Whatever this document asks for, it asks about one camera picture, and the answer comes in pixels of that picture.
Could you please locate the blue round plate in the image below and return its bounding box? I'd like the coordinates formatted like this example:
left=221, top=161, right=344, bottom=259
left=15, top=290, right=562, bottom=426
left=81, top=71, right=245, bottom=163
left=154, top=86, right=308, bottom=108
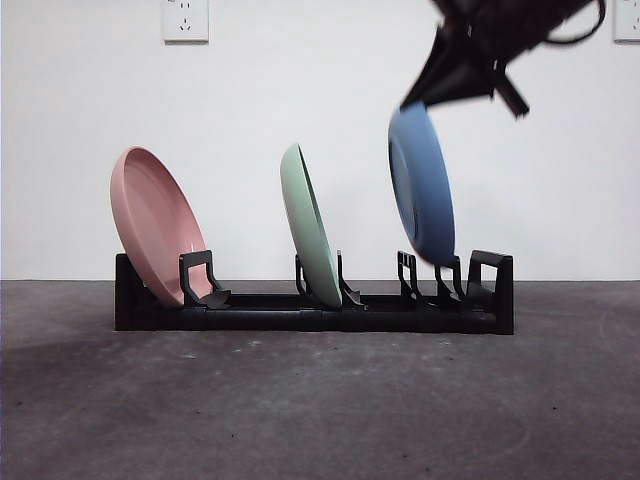
left=387, top=102, right=457, bottom=266

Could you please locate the green round plate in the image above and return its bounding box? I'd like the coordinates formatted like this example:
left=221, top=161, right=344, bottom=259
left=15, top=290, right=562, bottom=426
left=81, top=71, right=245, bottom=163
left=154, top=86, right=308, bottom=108
left=279, top=142, right=345, bottom=307

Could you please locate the pink round plate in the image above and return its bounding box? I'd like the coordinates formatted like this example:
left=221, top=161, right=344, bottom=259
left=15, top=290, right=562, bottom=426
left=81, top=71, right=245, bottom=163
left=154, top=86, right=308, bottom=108
left=109, top=145, right=209, bottom=307

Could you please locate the black plastic plate rack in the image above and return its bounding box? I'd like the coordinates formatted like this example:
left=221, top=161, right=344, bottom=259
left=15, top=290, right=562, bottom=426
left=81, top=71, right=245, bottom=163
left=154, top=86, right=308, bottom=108
left=114, top=248, right=515, bottom=335

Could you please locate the black cable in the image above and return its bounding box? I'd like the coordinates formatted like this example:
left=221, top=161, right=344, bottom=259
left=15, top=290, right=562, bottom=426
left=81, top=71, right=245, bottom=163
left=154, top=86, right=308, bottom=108
left=542, top=0, right=609, bottom=51

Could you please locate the white wall socket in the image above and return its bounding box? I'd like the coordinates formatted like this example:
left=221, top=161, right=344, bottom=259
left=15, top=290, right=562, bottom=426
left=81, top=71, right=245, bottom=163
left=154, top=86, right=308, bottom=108
left=613, top=0, right=640, bottom=44
left=160, top=0, right=210, bottom=45

